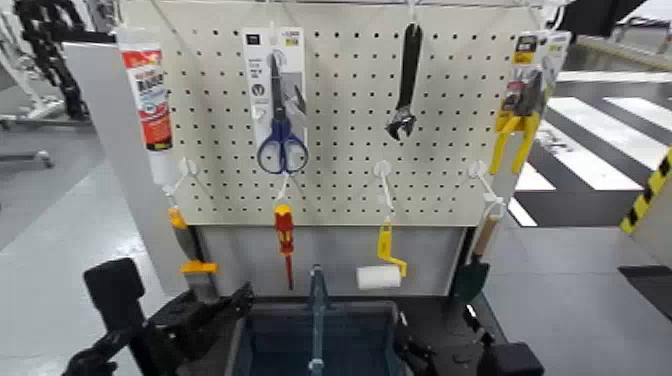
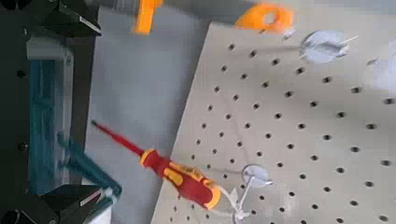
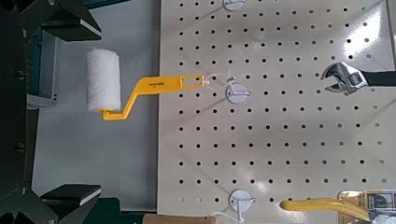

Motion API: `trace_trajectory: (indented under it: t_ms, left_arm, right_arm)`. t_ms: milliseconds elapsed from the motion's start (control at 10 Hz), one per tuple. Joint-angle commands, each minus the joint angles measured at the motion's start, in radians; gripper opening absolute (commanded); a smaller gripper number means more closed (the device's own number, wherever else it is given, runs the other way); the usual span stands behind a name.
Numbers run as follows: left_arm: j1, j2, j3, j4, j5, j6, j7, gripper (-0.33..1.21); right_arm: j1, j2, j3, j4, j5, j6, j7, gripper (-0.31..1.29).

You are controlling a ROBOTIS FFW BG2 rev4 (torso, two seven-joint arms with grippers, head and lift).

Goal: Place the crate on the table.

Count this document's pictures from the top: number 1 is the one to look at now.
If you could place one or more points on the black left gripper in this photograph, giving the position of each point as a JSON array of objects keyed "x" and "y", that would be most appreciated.
[{"x": 184, "y": 325}]

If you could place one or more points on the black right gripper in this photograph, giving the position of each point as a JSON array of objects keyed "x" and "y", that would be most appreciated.
[{"x": 462, "y": 362}]

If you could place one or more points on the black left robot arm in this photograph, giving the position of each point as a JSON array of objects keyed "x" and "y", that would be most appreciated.
[{"x": 113, "y": 294}]

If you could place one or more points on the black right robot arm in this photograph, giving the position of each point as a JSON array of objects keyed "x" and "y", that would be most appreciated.
[{"x": 514, "y": 361}]

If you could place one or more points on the red yellow screwdriver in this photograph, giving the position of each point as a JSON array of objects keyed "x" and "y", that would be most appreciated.
[{"x": 284, "y": 231}]

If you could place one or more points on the white pegboard hook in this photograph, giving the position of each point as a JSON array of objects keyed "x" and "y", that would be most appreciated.
[
  {"x": 284, "y": 186},
  {"x": 384, "y": 184},
  {"x": 185, "y": 170},
  {"x": 485, "y": 186}
]

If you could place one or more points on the blue scissors in package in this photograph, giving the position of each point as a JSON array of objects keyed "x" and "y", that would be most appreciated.
[{"x": 281, "y": 105}]

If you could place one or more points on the white perforated pegboard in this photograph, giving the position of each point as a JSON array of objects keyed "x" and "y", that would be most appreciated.
[{"x": 346, "y": 131}]

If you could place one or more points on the white red sealant tube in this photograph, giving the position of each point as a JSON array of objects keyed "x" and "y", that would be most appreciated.
[{"x": 149, "y": 100}]

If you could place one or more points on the black floor mat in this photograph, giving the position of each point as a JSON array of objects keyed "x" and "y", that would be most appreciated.
[{"x": 651, "y": 288}]

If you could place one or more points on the black adjustable wrench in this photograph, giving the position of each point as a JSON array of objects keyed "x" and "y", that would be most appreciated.
[{"x": 407, "y": 78}]

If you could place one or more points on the yellow pliers in package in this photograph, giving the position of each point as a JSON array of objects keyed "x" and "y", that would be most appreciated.
[{"x": 522, "y": 100}]

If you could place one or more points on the black object behind pegboard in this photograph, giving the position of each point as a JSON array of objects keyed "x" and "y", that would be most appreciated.
[{"x": 598, "y": 13}]

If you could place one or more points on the yellow black hazard striped post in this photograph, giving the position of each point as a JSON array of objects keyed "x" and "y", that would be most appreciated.
[{"x": 648, "y": 191}]

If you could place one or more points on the white metal frame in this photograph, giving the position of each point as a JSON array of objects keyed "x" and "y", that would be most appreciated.
[{"x": 23, "y": 78}]

